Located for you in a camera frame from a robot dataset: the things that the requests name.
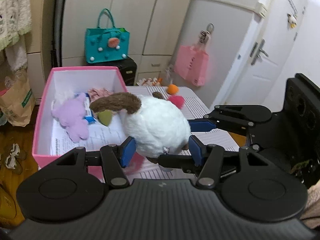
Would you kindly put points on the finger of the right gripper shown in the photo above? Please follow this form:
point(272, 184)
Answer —
point(227, 162)
point(206, 125)

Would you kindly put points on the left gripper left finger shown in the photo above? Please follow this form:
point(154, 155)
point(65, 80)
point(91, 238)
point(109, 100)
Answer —
point(113, 159)

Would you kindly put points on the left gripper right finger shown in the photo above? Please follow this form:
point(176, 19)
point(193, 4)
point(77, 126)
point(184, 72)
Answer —
point(212, 163)

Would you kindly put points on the pink fluffy pompom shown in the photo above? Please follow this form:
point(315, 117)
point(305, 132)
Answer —
point(177, 100)

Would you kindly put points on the white brown plush dog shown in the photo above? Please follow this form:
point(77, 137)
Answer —
point(157, 125)

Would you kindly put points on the green egg sponge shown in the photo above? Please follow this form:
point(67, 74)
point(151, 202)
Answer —
point(105, 117)

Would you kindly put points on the blue wet wipes pack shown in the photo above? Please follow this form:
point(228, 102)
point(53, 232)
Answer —
point(89, 116)

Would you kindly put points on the orange egg sponge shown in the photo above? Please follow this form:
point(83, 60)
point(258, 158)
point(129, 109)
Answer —
point(172, 89)

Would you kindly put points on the purple plush toy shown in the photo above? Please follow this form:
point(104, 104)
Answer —
point(70, 115)

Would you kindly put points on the pink floral scrunchie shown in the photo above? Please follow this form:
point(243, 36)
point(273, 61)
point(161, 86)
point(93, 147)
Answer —
point(95, 94)

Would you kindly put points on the pink storage box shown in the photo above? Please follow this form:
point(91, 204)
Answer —
point(50, 138)

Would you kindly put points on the pink tote bag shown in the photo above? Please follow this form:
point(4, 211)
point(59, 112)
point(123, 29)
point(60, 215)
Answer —
point(192, 61)

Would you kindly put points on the black suitcase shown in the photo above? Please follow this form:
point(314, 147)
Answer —
point(127, 68)

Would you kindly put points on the brown slippers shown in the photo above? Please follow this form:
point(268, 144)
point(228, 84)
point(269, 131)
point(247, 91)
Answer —
point(12, 161)

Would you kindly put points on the brown paper bag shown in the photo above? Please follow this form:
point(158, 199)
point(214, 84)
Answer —
point(18, 101)

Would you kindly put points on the teal felt handbag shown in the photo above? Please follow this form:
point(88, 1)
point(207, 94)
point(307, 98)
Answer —
point(106, 44)

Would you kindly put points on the beige wooden wardrobe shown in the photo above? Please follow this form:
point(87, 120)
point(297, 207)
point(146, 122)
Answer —
point(154, 27)

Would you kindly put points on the white door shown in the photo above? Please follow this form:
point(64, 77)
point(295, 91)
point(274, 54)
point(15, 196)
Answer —
point(279, 32)

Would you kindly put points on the cream knit cardigan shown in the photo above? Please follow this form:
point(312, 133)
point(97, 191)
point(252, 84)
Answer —
point(15, 24)

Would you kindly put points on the black clothes rack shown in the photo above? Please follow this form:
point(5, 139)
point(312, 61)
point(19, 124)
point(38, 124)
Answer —
point(56, 52)

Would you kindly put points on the silver door handle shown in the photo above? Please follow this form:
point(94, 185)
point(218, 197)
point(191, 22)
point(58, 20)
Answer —
point(257, 50)

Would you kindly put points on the metal wall hook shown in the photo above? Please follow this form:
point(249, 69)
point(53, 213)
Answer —
point(210, 28)

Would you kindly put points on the white light switch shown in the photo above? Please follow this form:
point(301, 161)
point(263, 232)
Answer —
point(260, 10)

